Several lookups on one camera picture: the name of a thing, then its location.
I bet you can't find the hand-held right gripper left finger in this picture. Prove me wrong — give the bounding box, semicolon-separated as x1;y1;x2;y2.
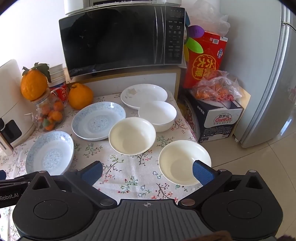
29;161;117;208

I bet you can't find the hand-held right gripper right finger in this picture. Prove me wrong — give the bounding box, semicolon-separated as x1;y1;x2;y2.
178;160;266;207

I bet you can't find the cream bowl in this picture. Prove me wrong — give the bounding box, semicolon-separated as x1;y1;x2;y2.
109;117;156;156
158;140;212;186

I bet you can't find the blue patterned plate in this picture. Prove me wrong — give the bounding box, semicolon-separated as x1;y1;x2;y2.
71;101;126;141
25;131;75;176

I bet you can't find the white bowl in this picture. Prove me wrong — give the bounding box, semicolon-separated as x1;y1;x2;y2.
138;101;177;132

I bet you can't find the white floral plate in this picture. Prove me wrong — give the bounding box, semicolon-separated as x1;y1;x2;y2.
121;84;168;110

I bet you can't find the floral tablecloth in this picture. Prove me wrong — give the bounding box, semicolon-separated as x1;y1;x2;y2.
0;89;201;241

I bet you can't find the black cardboard box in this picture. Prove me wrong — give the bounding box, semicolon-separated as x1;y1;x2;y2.
179;91;243;143

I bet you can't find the glass jar of small oranges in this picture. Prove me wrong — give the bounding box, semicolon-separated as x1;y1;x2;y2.
30;89;66;132

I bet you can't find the white air fryer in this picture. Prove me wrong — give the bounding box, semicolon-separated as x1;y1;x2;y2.
0;59;37;156

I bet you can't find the plastic bag of small oranges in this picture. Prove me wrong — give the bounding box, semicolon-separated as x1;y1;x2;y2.
191;70;243;102

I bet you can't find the large orange with leaves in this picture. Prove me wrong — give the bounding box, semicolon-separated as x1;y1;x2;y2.
20;62;51;101

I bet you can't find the red printed box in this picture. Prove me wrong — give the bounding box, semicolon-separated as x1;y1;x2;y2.
183;31;229;90

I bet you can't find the silver refrigerator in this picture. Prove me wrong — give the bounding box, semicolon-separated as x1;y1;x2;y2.
233;0;296;149

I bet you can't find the black microwave oven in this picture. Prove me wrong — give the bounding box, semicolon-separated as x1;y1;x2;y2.
58;4;188;78

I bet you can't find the colourful petal-shaped mat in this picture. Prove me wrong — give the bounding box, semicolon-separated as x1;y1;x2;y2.
183;14;207;70

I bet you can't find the clear plastic bag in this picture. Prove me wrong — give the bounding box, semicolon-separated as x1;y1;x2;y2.
188;0;230;37

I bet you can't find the white appliance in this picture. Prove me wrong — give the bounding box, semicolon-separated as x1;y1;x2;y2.
63;0;182;15

